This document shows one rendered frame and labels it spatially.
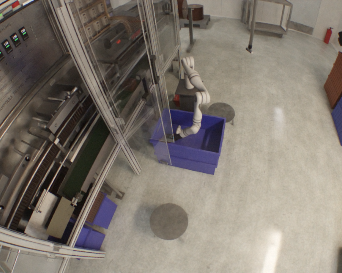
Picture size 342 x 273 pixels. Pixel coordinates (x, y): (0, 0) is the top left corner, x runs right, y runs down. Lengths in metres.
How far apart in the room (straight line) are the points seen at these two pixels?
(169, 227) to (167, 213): 0.12
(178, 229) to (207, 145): 0.81
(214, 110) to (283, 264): 1.71
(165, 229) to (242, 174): 0.95
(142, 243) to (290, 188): 1.54
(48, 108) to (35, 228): 0.80
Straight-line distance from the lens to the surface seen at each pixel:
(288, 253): 1.93
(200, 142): 1.78
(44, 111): 1.34
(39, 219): 1.32
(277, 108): 2.66
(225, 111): 2.02
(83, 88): 1.28
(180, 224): 1.46
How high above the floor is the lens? 1.69
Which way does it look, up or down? 54 degrees down
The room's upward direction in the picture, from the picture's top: 10 degrees counter-clockwise
